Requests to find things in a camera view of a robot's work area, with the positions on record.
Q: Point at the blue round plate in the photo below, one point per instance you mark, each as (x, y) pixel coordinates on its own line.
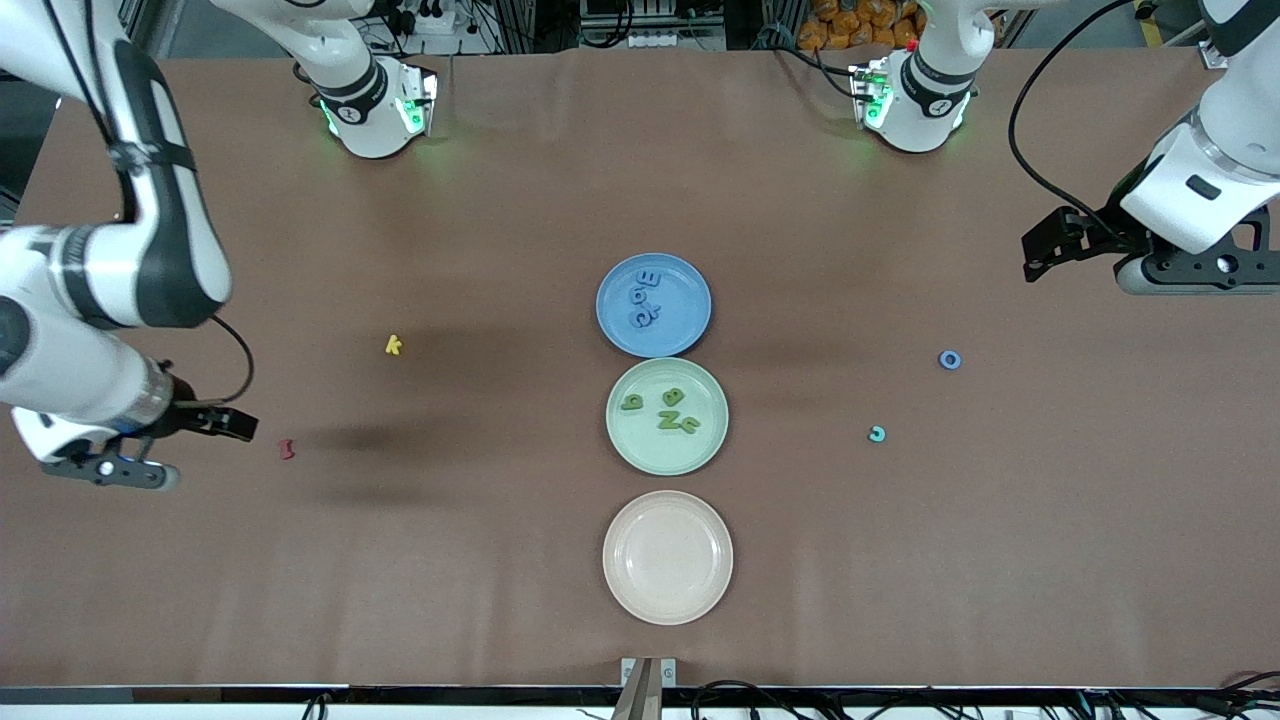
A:
(680, 320)

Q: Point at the white power strip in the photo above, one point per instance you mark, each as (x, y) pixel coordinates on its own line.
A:
(435, 20)

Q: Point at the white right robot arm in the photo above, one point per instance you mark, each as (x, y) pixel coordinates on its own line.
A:
(60, 370)

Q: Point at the blue foam letter o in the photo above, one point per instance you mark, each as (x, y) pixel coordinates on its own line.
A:
(941, 360)

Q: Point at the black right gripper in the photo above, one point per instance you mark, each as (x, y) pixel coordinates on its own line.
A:
(178, 418)

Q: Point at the green round plate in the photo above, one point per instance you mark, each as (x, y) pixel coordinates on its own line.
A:
(650, 450)

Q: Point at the yellow foam letter k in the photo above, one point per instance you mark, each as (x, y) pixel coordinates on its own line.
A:
(393, 344)

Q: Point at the black equipment behind table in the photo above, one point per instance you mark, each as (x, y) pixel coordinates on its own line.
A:
(605, 20)

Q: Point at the blue foam letter e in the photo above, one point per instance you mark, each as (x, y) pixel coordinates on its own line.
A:
(641, 321)

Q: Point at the green foam letter N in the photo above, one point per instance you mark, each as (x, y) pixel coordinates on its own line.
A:
(668, 420)

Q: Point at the green foam letter P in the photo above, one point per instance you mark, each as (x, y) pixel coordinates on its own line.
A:
(632, 402)

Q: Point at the red foam letter I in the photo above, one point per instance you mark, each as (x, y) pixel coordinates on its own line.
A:
(287, 449)

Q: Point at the white table edge rail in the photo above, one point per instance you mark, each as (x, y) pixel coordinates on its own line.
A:
(500, 713)

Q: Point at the brown table cover sheet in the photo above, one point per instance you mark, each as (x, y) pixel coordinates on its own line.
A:
(500, 600)

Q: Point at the pile of orange objects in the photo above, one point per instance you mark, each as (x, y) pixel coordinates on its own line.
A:
(850, 20)

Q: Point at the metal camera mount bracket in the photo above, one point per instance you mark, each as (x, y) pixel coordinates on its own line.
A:
(648, 690)

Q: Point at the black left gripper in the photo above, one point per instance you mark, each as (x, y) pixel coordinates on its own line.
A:
(1103, 238)

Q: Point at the beige round plate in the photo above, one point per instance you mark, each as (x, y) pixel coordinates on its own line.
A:
(667, 557)

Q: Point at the blue foam letter m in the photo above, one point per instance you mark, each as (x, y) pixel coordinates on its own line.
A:
(648, 280)

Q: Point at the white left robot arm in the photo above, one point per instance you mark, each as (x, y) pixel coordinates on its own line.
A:
(1190, 190)

